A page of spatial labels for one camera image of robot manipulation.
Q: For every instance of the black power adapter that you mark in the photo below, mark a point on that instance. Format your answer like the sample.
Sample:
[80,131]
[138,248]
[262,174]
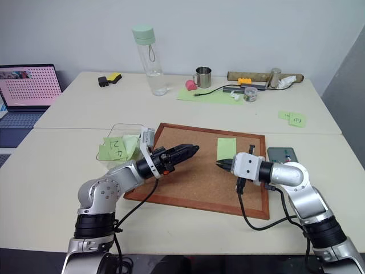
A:
[103,82]

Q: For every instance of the yellow and black sponge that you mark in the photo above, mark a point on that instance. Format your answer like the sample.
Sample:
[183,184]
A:
[114,77]

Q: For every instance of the dark rectangular tray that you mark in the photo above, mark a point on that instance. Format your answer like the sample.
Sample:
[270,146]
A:
[278,154]

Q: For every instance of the clear bottle with green lid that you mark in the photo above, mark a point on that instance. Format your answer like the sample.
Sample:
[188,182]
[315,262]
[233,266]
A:
[152,65]

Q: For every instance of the stainless steel mug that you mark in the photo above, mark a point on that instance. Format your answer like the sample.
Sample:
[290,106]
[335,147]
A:
[203,77]

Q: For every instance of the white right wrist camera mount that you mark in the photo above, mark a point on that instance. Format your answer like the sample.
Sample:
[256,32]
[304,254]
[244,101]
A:
[248,167]

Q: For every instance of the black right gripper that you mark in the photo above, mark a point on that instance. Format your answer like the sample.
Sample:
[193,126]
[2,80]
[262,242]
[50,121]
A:
[229,166]

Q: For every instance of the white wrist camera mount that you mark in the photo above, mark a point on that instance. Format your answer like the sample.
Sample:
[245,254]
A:
[248,167]
[147,137]

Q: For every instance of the light green paper sheet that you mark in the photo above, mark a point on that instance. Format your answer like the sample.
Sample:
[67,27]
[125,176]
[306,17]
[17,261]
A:
[211,98]

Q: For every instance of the small clear round jar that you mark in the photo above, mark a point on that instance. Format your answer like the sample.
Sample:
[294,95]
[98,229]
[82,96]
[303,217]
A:
[250,94]

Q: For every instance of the silver metal cylinder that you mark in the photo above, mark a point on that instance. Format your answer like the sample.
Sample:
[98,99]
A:
[273,78]

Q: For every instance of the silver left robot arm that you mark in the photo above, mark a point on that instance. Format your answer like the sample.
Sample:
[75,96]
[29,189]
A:
[98,189]

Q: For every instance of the dark grey flat bar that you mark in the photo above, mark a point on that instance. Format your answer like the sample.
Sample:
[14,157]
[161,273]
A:
[236,89]

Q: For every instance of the dark grey mesh object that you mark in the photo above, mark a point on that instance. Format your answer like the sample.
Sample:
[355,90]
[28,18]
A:
[4,160]

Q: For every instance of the clear plastic box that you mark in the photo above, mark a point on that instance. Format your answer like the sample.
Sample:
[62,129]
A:
[119,129]

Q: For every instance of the green note with black writing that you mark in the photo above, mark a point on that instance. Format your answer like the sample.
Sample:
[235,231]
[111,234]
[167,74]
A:
[114,148]

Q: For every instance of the wood-framed cork board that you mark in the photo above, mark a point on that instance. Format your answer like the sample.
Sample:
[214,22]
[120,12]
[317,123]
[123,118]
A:
[196,182]

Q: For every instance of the blank green sticky note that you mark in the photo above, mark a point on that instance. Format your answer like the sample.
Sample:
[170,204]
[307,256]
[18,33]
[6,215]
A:
[226,148]

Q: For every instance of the yellow toy brick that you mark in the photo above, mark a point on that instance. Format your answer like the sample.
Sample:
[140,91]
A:
[245,81]

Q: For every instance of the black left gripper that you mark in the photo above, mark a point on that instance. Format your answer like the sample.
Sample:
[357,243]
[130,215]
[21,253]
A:
[161,160]

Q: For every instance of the pale green blank note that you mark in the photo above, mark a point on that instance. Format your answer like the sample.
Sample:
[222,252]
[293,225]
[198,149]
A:
[131,145]

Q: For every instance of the white crumpled tissue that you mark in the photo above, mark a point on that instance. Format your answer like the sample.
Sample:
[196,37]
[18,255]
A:
[286,81]

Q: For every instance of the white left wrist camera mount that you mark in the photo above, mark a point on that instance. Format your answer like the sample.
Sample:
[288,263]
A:
[147,137]

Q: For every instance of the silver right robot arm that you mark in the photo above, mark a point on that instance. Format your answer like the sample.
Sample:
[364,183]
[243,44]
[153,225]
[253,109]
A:
[288,172]

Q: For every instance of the small green note with scribble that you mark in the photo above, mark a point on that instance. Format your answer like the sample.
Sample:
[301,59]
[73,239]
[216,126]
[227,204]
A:
[284,115]
[297,121]

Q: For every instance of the small white plastic piece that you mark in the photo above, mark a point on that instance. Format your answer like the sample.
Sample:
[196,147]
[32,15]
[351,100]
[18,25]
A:
[235,96]

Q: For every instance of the brown cardboard tube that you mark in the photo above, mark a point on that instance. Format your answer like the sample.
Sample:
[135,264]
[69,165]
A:
[256,75]

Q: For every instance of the laptop with pink screen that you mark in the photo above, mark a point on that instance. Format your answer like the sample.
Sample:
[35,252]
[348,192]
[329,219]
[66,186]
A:
[28,85]

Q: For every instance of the pink rounded object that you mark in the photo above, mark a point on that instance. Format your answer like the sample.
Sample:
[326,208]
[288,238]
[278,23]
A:
[190,85]

